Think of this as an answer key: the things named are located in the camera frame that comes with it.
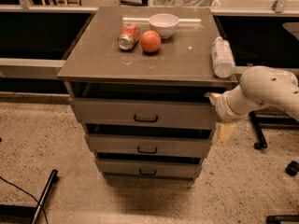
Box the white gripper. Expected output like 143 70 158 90
205 91 249 145

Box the grey top drawer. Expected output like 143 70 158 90
69 98 216 130

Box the grey drawer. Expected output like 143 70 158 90
95 159 202 179
69 98 216 130
85 134 211 158

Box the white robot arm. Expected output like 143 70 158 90
205 66 299 144

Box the grey drawer cabinet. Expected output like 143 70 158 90
58 7 236 181

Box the grey middle drawer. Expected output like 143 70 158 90
85 134 211 158

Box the grey bottom drawer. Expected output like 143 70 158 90
95 159 202 179

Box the black stand leg right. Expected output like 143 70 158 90
249 112 268 150

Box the black stand leg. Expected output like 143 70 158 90
29 169 59 224
249 112 268 150

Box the clear plastic water bottle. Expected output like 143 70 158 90
211 36 235 78

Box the black caster wheel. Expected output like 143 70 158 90
285 161 299 176

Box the orange fruit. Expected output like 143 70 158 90
140 30 161 53

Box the white bowl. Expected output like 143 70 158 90
149 13 179 38

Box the black base bottom right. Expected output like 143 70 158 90
266 215 299 224

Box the red soda can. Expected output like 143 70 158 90
118 23 140 50

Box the grey metal railing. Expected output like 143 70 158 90
0 0 299 79

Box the black stand leg left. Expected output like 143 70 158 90
29 169 59 224

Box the black cable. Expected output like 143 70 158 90
0 175 50 224

